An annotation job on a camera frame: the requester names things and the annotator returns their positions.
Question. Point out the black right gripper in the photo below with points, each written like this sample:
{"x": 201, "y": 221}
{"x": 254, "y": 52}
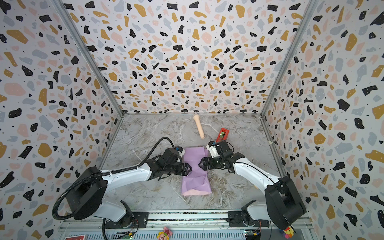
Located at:
{"x": 210, "y": 163}

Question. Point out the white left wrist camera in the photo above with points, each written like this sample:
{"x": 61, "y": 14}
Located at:
{"x": 180, "y": 151}

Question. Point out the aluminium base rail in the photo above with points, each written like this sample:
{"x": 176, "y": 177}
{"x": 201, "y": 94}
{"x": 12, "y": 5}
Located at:
{"x": 185, "y": 225}

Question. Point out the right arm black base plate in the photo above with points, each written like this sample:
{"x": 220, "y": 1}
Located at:
{"x": 242, "y": 219}

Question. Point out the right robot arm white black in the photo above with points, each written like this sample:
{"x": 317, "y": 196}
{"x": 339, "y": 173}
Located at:
{"x": 283, "y": 204}

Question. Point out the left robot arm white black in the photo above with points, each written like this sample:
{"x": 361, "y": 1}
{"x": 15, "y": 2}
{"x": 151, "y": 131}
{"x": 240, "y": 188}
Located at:
{"x": 88, "y": 196}

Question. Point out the beige toy microphone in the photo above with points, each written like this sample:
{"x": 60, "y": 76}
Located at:
{"x": 196, "y": 118}

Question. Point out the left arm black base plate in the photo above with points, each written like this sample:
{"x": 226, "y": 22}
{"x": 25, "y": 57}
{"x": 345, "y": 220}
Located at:
{"x": 133, "y": 221}

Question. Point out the rainbow flower toy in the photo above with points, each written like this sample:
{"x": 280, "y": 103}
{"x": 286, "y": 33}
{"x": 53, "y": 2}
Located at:
{"x": 289, "y": 232}

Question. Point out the aluminium corner post left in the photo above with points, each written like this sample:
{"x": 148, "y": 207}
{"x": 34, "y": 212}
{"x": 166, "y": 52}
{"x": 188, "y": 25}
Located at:
{"x": 65, "y": 16}

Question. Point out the aluminium corner post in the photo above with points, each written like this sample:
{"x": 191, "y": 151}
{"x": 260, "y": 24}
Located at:
{"x": 290, "y": 54}
{"x": 65, "y": 16}

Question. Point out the aluminium corner post right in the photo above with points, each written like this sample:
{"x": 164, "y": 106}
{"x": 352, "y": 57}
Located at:
{"x": 290, "y": 54}

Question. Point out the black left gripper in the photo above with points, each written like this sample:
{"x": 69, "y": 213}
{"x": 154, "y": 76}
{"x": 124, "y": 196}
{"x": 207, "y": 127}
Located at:
{"x": 185, "y": 171}

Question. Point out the red tape dispenser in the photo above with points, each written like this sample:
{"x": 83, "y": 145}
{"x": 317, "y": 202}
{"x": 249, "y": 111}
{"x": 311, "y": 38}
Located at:
{"x": 223, "y": 135}

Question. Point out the pink wrapping paper sheet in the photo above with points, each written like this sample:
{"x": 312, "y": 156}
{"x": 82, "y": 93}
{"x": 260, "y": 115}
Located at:
{"x": 196, "y": 182}

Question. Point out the pink yellow flower toy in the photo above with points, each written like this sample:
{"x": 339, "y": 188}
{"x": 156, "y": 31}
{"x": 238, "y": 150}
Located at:
{"x": 165, "y": 234}

